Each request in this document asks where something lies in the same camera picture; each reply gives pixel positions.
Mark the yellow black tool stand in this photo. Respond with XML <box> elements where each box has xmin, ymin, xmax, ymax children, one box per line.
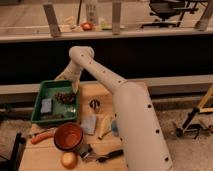
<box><xmin>175</xmin><ymin>84</ymin><xmax>213</xmax><ymax>138</ymax></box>

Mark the black office chair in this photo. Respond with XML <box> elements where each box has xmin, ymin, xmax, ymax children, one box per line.
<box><xmin>141</xmin><ymin>0</ymin><xmax>198</xmax><ymax>28</ymax></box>

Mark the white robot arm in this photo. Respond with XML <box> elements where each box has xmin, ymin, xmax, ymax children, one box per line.
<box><xmin>57</xmin><ymin>46</ymin><xmax>174</xmax><ymax>171</ymax></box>

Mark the blue sponge in tray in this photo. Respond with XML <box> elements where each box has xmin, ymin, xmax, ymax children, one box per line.
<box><xmin>40</xmin><ymin>98</ymin><xmax>52</xmax><ymax>114</ymax></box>

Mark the blue-grey sponge on table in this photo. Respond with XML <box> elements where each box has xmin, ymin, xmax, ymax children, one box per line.
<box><xmin>81</xmin><ymin>115</ymin><xmax>97</xmax><ymax>135</ymax></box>

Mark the green plastic tray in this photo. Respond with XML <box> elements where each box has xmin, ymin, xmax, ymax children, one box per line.
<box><xmin>31</xmin><ymin>80</ymin><xmax>79</xmax><ymax>125</ymax></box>

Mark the dark grape bunch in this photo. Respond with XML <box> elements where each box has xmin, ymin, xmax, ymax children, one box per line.
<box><xmin>55</xmin><ymin>93</ymin><xmax>75</xmax><ymax>105</ymax></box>

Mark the red round fruit background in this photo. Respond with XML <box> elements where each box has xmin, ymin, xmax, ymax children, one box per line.
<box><xmin>81</xmin><ymin>22</ymin><xmax>93</xmax><ymax>31</ymax></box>

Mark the small dark metal cup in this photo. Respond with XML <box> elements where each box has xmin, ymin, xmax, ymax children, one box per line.
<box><xmin>89</xmin><ymin>99</ymin><xmax>100</xmax><ymax>111</ymax></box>

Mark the black-handled utensil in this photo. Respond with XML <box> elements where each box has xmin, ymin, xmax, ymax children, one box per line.
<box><xmin>81</xmin><ymin>148</ymin><xmax>124</xmax><ymax>164</ymax></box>

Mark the orange carrot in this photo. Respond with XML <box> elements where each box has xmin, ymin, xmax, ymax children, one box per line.
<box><xmin>31</xmin><ymin>133</ymin><xmax>54</xmax><ymax>144</ymax></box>

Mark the orange-brown bowl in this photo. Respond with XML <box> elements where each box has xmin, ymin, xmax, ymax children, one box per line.
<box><xmin>54</xmin><ymin>122</ymin><xmax>83</xmax><ymax>151</ymax></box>

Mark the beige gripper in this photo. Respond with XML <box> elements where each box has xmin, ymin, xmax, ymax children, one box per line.
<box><xmin>55</xmin><ymin>61</ymin><xmax>82</xmax><ymax>93</ymax></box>

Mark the yellow onion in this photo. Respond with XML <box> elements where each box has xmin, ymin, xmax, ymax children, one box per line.
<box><xmin>60</xmin><ymin>152</ymin><xmax>77</xmax><ymax>169</ymax></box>

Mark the black chair at left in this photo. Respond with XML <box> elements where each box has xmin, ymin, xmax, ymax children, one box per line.
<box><xmin>0</xmin><ymin>133</ymin><xmax>26</xmax><ymax>171</ymax></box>

